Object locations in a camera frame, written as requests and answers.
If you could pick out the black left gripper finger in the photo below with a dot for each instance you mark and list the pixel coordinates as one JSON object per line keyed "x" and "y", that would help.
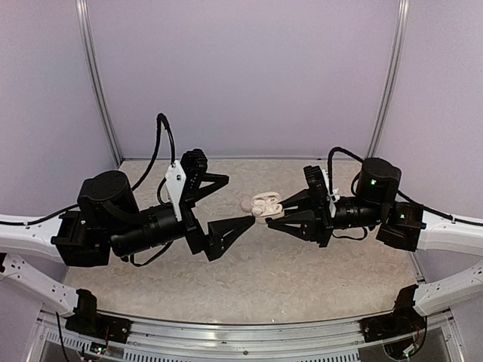
{"x": 222, "y": 234}
{"x": 210, "y": 183}

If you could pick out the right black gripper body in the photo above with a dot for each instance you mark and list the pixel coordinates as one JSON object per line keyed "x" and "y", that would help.
{"x": 325, "y": 226}

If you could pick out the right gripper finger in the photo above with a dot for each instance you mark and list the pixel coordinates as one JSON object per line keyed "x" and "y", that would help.
{"x": 302, "y": 225}
{"x": 298, "y": 202}

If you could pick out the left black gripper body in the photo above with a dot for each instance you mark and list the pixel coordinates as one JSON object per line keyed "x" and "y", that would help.
{"x": 195, "y": 233}

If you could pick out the white charging case gold trim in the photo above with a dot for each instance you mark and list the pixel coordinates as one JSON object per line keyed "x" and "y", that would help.
{"x": 267, "y": 205}

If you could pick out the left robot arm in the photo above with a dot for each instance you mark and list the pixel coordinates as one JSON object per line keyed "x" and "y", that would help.
{"x": 107, "y": 221}

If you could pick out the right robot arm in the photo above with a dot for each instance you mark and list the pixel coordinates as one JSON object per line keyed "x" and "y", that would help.
{"x": 404, "y": 224}

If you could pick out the pink round charging case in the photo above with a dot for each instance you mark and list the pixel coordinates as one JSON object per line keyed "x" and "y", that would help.
{"x": 246, "y": 206}

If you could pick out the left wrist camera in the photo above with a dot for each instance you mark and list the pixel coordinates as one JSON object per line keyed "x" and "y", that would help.
{"x": 183, "y": 179}

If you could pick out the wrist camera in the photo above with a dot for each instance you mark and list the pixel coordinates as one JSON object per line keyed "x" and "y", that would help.
{"x": 323, "y": 198}
{"x": 183, "y": 179}

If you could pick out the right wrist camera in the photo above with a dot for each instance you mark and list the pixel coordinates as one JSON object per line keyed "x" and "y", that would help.
{"x": 323, "y": 198}

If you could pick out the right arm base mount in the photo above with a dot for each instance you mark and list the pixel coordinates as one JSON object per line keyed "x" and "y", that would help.
{"x": 403, "y": 319}

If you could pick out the front aluminium rail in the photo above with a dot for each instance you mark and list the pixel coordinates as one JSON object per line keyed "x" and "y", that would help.
{"x": 160, "y": 340}

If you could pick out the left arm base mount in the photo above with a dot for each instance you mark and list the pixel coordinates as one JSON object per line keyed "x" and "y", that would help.
{"x": 86, "y": 320}

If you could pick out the left aluminium frame post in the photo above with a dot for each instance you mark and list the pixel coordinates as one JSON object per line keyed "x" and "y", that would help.
{"x": 82, "y": 10}

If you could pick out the aluminium frame post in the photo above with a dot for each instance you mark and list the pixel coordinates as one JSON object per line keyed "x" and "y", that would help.
{"x": 391, "y": 76}
{"x": 82, "y": 10}

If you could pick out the right aluminium frame post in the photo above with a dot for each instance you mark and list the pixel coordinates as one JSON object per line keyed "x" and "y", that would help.
{"x": 391, "y": 76}

